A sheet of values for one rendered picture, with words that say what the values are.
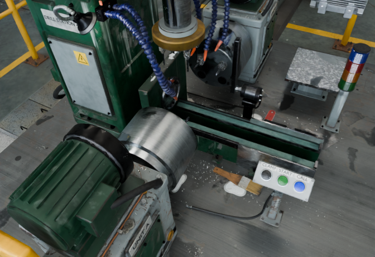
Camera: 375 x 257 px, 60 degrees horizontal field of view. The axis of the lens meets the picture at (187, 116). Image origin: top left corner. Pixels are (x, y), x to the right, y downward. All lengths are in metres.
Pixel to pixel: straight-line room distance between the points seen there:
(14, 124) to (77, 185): 1.65
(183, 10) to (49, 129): 0.91
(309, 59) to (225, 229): 0.95
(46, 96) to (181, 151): 1.57
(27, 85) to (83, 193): 2.68
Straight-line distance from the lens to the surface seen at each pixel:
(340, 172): 1.45
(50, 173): 0.75
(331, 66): 1.73
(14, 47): 3.96
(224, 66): 1.39
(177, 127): 1.04
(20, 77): 3.48
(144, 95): 1.19
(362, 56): 1.34
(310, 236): 1.28
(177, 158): 1.02
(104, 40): 1.11
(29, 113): 2.38
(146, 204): 0.88
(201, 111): 1.40
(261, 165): 1.04
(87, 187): 0.74
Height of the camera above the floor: 1.92
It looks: 47 degrees down
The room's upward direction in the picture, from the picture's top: 3 degrees counter-clockwise
